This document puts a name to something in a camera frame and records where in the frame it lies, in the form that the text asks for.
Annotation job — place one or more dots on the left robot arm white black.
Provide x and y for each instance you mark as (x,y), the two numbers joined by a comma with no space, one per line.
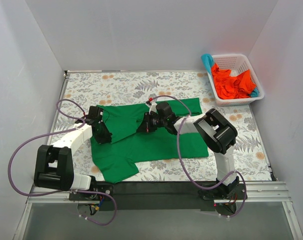
(54,168)

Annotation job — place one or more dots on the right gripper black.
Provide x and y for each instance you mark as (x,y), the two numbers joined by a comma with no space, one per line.
(146,122)

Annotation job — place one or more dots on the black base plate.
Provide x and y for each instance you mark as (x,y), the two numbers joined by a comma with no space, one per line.
(169,195)

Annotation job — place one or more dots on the green t shirt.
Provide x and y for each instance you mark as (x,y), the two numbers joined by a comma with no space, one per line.
(116,159)

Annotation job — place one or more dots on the light blue t shirt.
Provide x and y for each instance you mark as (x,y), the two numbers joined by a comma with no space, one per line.
(208,62)

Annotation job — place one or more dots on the white plastic basket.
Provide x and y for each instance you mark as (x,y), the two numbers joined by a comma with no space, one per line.
(237,63)

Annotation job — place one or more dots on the aluminium frame rail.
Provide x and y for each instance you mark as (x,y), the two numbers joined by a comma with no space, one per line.
(268,214)

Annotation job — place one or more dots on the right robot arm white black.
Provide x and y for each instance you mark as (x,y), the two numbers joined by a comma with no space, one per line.
(215,130)

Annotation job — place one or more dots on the orange t shirt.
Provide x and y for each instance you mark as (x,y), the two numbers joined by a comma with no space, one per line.
(232,87)

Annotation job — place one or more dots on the floral table mat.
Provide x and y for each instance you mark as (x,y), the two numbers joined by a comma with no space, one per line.
(127,88)

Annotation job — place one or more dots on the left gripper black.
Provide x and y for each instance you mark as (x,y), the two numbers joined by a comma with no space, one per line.
(103,132)

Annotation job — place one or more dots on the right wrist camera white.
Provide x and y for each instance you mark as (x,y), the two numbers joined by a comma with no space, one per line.
(152,105)

